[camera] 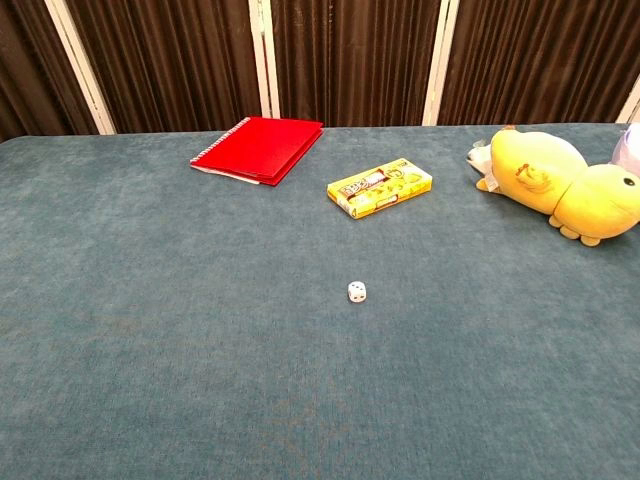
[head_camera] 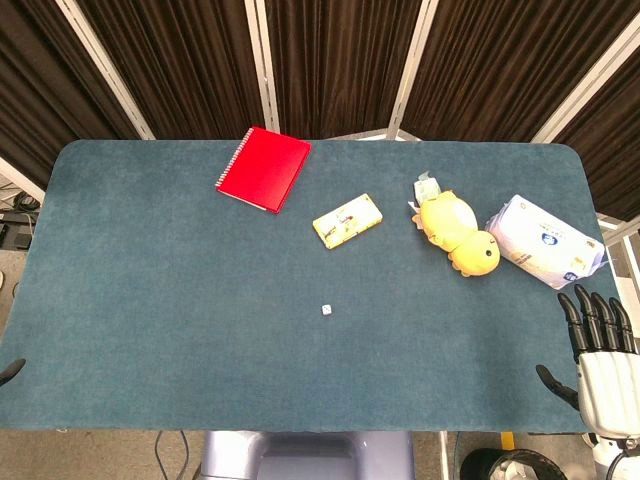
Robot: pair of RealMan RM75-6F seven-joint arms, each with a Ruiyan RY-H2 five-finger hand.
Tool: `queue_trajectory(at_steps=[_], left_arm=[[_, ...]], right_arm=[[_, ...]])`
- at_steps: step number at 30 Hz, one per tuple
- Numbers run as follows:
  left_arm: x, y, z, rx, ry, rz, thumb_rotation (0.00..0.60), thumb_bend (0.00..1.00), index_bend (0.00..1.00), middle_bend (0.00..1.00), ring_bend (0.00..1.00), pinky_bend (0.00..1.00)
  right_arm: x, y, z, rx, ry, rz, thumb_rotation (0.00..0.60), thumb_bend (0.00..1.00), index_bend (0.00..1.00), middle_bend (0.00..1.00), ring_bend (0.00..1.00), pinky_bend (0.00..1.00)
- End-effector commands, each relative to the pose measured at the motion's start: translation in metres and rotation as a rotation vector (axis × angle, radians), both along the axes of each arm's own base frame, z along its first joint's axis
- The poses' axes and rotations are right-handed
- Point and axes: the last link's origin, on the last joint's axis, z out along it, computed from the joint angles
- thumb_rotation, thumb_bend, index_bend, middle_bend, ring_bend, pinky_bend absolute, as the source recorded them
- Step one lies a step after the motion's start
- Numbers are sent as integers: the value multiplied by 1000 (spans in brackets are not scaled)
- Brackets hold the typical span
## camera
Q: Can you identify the yellow snack box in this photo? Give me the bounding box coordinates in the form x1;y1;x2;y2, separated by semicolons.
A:
327;158;434;221

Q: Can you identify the red spiral notebook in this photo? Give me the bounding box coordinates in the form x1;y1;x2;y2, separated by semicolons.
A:
189;116;325;188

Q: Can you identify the blue-green table cloth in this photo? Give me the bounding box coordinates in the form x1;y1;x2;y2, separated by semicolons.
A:
0;122;640;480

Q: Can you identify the dark brown pleated curtain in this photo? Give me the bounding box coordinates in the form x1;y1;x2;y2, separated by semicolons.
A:
0;0;640;144

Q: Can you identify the yellow plush duck toy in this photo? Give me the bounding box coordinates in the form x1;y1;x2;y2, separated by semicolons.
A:
467;125;640;247

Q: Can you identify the pale purple plush toy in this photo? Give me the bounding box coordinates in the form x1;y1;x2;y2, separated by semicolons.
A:
608;122;640;179

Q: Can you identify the white screen frame post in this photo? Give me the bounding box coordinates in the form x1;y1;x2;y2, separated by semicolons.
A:
43;0;118;136
615;74;640;125
421;0;460;127
248;0;282;120

